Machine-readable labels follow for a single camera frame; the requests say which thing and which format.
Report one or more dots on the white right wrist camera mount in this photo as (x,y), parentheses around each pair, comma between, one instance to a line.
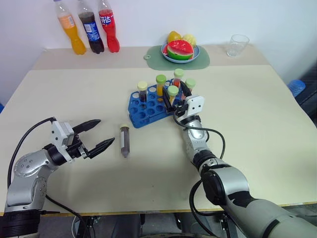
(195,104)

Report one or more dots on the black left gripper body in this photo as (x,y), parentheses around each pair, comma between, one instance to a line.
(75,148)

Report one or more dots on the blue test tube rack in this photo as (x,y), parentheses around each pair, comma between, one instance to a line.
(138,115)

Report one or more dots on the green silicone mat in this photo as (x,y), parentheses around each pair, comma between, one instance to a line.
(153,59)

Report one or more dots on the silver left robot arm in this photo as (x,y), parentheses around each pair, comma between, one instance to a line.
(27,166)

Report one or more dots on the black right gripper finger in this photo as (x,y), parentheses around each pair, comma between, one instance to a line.
(169,104)
(185,90)

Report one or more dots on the orange soda bottle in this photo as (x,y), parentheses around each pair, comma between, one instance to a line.
(71,29)

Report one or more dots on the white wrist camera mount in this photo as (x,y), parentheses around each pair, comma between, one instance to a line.
(195,104)
(59,131)

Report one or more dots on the black chair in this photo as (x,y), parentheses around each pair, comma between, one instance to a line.
(309,99)

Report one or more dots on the cola bottle blue label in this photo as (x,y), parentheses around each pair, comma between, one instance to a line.
(90,29)

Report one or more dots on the blue object at edge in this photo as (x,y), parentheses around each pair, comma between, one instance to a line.
(1,108)

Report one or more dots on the green capped test tube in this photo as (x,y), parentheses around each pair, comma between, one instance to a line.
(173,90)
(191,83)

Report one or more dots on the blue plate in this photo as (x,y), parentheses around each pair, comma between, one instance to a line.
(196,53)

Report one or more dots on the bumpy yellow toy fruit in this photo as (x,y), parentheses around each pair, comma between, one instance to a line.
(190,39)

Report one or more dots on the red liquid test tube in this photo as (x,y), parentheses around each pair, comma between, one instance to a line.
(178,73)

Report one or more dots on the toy watermelon slice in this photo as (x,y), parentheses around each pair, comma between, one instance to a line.
(179,49)

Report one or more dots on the blue ribbed plastic object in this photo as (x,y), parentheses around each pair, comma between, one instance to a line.
(297,88)

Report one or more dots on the smooth yellow toy fruit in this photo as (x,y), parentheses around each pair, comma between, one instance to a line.
(173,36)

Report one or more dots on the dark liquid test tube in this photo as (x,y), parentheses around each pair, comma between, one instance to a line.
(143,95)

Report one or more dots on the clear glass cup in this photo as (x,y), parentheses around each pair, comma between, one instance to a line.
(237,47)

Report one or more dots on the red soda bottle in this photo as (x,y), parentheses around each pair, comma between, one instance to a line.
(109,29)

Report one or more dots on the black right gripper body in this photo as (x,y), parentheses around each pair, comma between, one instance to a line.
(180,109)

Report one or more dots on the yellow liquid test tube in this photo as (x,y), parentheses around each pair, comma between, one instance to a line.
(160,89)

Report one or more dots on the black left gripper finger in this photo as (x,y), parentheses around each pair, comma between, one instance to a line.
(88,124)
(102,146)

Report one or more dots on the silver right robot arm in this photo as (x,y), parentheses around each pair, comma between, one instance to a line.
(235,183)

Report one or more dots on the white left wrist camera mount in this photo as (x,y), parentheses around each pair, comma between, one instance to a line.
(59,131)

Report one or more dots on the black table frame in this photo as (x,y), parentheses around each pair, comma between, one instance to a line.
(158,223)

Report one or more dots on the purple liquid test tube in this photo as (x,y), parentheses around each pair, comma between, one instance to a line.
(125,141)

